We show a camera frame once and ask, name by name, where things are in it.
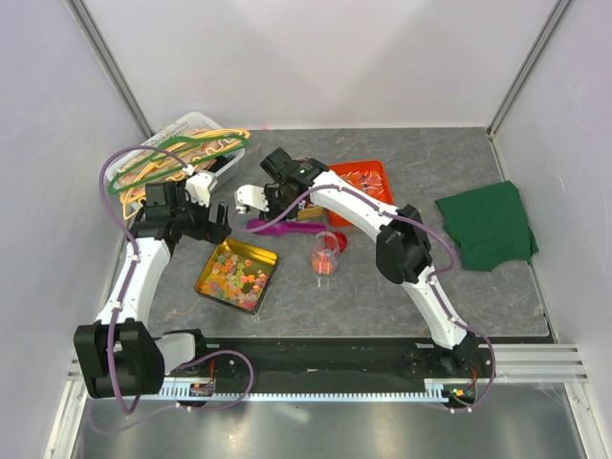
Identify clear plastic jar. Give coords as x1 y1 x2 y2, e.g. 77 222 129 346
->
311 231 340 288

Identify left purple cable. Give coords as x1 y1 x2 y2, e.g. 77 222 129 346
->
85 145 254 436

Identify orange wavy clothes hanger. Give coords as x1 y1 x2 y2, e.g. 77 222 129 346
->
117 140 233 220

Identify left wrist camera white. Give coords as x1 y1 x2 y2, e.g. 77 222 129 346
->
185 170 217 207

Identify purple plastic scoop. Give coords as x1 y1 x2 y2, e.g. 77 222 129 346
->
247 219 326 236

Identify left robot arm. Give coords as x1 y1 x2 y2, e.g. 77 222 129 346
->
74 172 230 399

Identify gold tin lollipops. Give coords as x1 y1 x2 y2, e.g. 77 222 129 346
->
295 155 329 222

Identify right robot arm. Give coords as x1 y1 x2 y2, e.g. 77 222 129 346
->
260 148 477 377

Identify green cloth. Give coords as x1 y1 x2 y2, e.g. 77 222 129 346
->
436 181 539 272

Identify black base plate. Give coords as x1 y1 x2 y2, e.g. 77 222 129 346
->
153 337 496 391

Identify grey cable duct rail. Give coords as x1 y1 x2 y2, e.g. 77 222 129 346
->
143 380 457 404

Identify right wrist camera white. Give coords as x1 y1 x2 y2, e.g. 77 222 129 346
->
234 185 269 214

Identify gold square tin star candies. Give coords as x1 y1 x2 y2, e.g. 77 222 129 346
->
195 237 279 316

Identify red jar lid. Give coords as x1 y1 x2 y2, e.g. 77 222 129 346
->
333 231 348 252

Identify purple cable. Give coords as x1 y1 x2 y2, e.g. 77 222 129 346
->
85 145 254 436
229 184 498 415

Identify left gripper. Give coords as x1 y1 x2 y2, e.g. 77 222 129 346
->
171 188 230 246

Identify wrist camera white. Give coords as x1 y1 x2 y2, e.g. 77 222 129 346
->
185 170 217 207
234 185 269 214

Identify orange box of lollipops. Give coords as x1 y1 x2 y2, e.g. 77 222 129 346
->
328 160 394 227

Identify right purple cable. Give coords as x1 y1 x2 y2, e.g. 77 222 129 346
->
229 184 498 415

